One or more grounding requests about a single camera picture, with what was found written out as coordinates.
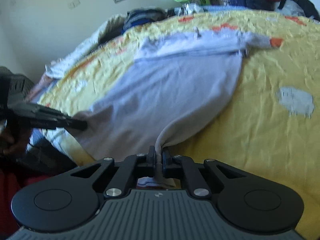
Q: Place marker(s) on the yellow cartoon print quilt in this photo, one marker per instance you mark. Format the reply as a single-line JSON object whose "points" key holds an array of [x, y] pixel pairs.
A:
{"points": [[271, 126]]}

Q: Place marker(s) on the blue knitted blanket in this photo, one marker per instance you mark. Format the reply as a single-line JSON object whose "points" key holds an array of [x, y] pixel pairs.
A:
{"points": [[220, 8]]}

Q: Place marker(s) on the white wall switch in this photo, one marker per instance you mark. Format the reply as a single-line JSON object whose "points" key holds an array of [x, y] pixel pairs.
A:
{"points": [[73, 4]]}

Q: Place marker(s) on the crumpled white plastic bag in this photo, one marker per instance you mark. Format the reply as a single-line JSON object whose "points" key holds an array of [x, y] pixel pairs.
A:
{"points": [[188, 9]]}

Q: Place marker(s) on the translucent plastic storage bag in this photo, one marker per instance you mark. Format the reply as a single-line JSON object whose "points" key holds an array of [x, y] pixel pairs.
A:
{"points": [[288, 8]]}

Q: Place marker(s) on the light lavender long-sleeve top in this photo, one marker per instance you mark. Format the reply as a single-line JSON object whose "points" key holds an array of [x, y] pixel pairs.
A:
{"points": [[177, 85]]}

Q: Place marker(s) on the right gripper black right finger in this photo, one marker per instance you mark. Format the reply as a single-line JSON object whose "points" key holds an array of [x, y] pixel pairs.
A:
{"points": [[248, 202]]}

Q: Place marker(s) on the white floral quilt edge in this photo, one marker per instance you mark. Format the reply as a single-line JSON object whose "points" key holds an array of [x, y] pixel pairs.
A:
{"points": [[56, 70]]}

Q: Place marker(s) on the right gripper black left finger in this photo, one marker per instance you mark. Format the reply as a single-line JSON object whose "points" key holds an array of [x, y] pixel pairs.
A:
{"points": [[68, 200]]}

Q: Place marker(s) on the folded dark clothes stack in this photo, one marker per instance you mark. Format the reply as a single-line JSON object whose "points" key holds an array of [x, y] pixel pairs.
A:
{"points": [[142, 20]]}

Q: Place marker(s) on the black bag by wall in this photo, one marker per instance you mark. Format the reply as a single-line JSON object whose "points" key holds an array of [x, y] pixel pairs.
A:
{"points": [[309, 9]]}

